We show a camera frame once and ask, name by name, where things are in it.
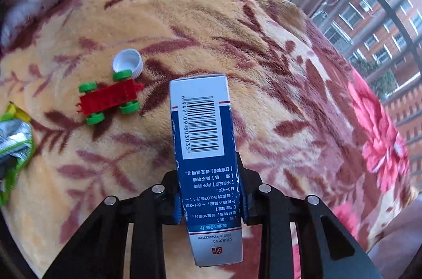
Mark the floral fleece bed blanket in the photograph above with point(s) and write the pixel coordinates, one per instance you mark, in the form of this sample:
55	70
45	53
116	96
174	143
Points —
303	117

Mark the red green toy car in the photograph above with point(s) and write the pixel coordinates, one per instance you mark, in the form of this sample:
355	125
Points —
123	93

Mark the green snack wrapper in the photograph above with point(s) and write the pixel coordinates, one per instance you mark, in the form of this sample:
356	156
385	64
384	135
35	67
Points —
17	147

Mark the window frame with bars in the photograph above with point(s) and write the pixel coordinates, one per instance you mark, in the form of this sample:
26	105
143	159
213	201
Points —
382	39

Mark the blue white medicine box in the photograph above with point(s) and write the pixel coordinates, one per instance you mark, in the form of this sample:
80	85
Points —
206	162

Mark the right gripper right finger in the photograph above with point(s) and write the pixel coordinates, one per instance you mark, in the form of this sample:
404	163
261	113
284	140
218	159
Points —
295	238

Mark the white bottle cap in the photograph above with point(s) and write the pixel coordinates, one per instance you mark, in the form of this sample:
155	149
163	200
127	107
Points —
128	59

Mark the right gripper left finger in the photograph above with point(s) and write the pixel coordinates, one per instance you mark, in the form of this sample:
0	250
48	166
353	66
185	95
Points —
98	247

